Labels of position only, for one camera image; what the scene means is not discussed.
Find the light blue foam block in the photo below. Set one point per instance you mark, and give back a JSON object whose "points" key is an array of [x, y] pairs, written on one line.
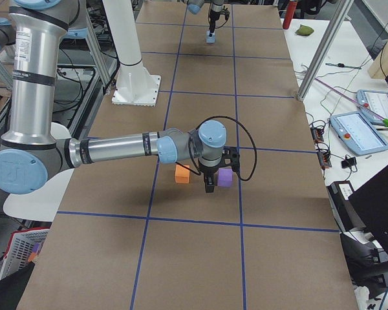
{"points": [[210, 37]]}

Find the orange foam block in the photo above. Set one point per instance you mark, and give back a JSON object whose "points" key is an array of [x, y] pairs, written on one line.
{"points": [[182, 174]]}

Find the green bean bag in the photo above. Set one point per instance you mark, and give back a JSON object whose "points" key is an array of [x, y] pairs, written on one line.
{"points": [[304, 31]]}

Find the aluminium frame post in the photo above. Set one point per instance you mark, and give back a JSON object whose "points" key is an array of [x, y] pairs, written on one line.
{"points": [[332, 29]]}

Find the white chair seat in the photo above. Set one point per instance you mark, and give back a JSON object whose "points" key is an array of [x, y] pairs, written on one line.
{"points": [[42, 204]]}

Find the red bottle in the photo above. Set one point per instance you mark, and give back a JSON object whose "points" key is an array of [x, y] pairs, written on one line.
{"points": [[290, 10]]}

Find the far teach pendant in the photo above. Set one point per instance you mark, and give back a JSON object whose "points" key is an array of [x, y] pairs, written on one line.
{"points": [[375, 101]]}

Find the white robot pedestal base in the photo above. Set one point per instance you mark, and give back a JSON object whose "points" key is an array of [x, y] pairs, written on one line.
{"points": [[134, 84]]}

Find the purple foam block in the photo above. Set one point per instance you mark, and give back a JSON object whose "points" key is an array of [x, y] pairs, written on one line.
{"points": [[224, 177]]}

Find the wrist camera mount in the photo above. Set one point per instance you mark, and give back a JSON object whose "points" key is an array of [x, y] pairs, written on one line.
{"points": [[230, 158]]}

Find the near teach pendant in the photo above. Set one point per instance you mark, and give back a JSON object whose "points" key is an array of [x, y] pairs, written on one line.
{"points": [[358, 133]]}

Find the teach pendant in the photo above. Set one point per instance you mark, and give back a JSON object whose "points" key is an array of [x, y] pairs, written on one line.
{"points": [[375, 101], [358, 133]]}

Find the black laptop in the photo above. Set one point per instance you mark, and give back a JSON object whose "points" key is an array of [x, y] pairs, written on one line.
{"points": [[370, 202]]}

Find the green grabber tool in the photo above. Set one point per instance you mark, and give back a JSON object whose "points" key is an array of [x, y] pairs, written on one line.
{"points": [[383, 119]]}

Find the white perforated basket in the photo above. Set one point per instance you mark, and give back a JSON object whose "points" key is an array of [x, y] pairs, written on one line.
{"points": [[21, 245]]}

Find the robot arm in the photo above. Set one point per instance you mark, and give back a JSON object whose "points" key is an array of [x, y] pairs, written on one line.
{"points": [[194, 6], [30, 155]]}

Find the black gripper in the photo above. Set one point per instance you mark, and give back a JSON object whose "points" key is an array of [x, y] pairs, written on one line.
{"points": [[208, 172], [213, 15]]}

